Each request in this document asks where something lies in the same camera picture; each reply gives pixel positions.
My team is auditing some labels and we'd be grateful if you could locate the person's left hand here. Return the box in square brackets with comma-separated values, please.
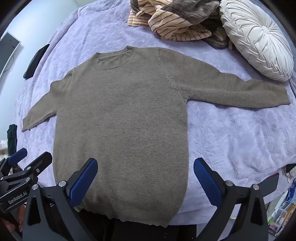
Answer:
[4, 205, 25, 233]

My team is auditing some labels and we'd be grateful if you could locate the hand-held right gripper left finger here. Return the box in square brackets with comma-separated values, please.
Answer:
[22, 158, 99, 241]

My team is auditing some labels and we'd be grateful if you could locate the black flat device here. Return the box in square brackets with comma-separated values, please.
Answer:
[261, 173, 279, 201]

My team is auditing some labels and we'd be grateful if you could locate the white-framed monitor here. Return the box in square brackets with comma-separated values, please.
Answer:
[0, 32, 21, 78]

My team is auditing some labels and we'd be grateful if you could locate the brown knit sweater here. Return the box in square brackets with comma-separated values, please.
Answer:
[22, 46, 291, 227]

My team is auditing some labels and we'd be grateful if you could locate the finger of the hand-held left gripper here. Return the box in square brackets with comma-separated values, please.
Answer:
[14, 152, 53, 186]
[8, 148, 28, 166]

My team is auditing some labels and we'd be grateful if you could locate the pile of colourful packets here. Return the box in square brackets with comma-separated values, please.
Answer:
[268, 171, 296, 237]

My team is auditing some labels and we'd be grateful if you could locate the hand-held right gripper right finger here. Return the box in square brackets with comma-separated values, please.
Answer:
[193, 158, 269, 241]

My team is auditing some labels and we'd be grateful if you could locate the dark hanging cloth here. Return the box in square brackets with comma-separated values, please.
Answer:
[6, 124, 18, 160]

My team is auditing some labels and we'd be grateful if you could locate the white round pleated cushion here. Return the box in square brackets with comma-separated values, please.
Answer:
[218, 0, 294, 82]

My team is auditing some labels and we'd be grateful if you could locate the black smartphone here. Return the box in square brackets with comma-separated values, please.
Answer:
[23, 44, 50, 80]

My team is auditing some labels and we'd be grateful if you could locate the lavender textured bed blanket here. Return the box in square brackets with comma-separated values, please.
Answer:
[14, 0, 296, 224]

